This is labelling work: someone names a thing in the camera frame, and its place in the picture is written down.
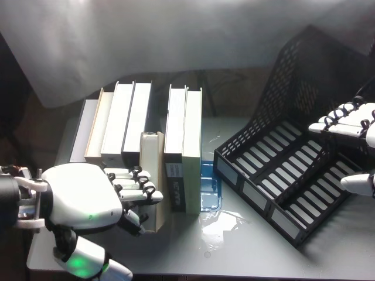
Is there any black book with white label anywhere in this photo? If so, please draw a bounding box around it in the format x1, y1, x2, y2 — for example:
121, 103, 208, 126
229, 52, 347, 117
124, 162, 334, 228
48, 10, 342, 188
163, 84, 188, 212

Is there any cream yellow hardcover book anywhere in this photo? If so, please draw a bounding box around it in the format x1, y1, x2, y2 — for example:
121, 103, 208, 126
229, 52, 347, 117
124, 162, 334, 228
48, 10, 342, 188
84, 87, 115, 163

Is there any black Century book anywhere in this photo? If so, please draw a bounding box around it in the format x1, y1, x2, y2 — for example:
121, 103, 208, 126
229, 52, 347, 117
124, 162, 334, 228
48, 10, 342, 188
69, 98, 102, 164

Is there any white backdrop sheet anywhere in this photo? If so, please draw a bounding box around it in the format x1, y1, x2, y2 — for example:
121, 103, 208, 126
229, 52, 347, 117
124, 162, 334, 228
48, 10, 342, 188
0, 0, 375, 109

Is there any black Let It Be book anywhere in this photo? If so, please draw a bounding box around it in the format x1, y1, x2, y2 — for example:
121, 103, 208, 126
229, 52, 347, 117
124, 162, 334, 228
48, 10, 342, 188
121, 79, 161, 170

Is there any white Fashionopedia book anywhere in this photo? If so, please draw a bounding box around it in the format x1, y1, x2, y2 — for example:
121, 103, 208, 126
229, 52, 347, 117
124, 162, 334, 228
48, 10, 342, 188
100, 80, 136, 167

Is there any pale green book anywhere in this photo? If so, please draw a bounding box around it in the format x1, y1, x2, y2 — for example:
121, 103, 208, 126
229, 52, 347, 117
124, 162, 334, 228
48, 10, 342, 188
181, 86, 203, 216

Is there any beige kraft cover book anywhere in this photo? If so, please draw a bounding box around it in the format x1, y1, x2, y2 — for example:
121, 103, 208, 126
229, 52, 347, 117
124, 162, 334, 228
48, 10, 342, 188
139, 131, 167, 234

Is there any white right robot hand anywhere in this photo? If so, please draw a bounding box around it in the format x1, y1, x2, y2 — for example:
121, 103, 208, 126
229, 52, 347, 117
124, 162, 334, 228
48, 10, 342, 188
308, 95, 375, 200

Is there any blue metal bookend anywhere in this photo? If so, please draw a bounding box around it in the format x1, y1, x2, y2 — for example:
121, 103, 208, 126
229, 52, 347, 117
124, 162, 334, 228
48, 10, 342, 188
199, 159, 223, 212

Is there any black three-slot file rack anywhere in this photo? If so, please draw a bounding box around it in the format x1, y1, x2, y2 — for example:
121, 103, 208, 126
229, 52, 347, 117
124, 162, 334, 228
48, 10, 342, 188
213, 25, 375, 249

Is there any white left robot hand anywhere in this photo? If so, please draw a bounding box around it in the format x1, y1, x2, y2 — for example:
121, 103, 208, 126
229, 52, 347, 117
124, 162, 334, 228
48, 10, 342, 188
40, 162, 164, 281

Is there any clear plastic film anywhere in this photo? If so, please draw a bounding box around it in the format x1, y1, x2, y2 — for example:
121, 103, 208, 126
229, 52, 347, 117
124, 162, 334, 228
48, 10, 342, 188
200, 209, 253, 255

